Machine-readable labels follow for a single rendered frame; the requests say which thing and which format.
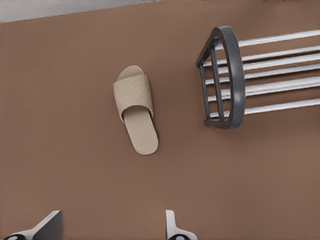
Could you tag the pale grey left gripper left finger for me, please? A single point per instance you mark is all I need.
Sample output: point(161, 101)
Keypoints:
point(47, 226)

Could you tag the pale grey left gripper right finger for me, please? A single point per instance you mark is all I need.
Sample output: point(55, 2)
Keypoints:
point(172, 228)

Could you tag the grey shoe rack silver rods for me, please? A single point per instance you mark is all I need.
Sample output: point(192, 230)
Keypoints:
point(235, 75)

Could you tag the beige slipper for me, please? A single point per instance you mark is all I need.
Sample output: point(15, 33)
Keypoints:
point(136, 107)

